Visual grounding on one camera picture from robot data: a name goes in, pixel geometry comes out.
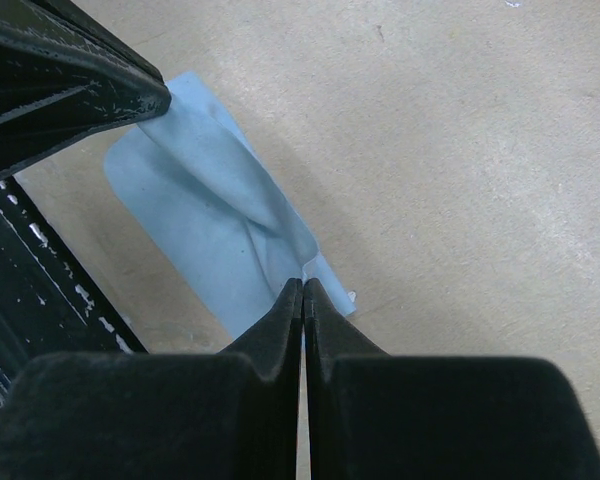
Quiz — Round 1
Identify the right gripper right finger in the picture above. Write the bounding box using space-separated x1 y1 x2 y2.
303 279 600 479

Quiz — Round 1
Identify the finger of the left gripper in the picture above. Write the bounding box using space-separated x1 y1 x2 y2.
0 1 171 181

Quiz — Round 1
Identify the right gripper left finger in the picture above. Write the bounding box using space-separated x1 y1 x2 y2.
0 279 303 479

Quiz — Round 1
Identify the blue tape patch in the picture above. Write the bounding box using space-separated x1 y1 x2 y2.
104 72 355 337

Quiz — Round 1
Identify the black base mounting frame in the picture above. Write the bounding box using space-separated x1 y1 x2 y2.
0 178 146 407

